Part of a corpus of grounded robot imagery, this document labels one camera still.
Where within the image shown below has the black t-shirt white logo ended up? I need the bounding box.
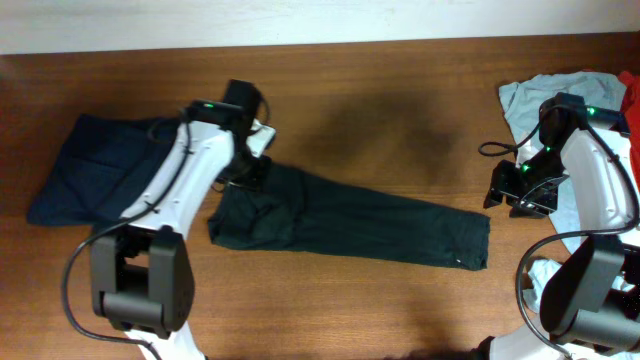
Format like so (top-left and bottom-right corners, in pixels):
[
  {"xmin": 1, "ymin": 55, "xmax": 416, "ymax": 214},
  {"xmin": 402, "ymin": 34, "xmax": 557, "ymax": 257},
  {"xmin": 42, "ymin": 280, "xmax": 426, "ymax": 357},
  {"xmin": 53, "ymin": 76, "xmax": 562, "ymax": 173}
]
[{"xmin": 208, "ymin": 164, "xmax": 490, "ymax": 271}]

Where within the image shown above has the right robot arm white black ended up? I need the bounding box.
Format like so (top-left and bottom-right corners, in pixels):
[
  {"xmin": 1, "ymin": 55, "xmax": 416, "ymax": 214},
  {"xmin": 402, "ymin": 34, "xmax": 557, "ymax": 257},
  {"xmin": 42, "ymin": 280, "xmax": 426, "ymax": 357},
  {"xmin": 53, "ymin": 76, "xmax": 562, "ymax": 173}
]
[{"xmin": 483, "ymin": 93, "xmax": 639, "ymax": 360}]

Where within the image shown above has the folded navy blue garment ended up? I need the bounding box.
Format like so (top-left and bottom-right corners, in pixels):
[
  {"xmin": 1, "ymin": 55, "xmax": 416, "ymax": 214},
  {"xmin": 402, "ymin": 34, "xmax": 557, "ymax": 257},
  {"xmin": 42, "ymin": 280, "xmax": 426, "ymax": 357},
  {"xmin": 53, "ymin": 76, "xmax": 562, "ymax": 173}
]
[{"xmin": 26, "ymin": 114, "xmax": 180, "ymax": 228}]

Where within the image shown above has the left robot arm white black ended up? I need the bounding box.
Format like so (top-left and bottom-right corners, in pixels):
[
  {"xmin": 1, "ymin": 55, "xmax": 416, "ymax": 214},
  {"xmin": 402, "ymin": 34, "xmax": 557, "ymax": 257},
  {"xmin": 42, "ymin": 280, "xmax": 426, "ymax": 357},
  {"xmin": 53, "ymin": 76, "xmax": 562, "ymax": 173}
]
[{"xmin": 90, "ymin": 80, "xmax": 276, "ymax": 359}]

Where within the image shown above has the light grey-blue t-shirt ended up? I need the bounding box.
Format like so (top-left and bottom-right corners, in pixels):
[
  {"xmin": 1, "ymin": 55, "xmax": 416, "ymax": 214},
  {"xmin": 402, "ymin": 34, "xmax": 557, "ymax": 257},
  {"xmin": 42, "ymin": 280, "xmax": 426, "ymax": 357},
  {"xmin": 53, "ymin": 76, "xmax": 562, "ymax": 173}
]
[{"xmin": 497, "ymin": 71, "xmax": 640, "ymax": 321}]

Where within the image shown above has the red garment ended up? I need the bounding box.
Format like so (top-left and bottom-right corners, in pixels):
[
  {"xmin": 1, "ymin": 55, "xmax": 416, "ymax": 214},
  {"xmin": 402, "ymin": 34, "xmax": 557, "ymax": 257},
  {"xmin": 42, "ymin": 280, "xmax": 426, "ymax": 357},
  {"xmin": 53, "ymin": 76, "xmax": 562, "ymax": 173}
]
[{"xmin": 582, "ymin": 69, "xmax": 640, "ymax": 191}]

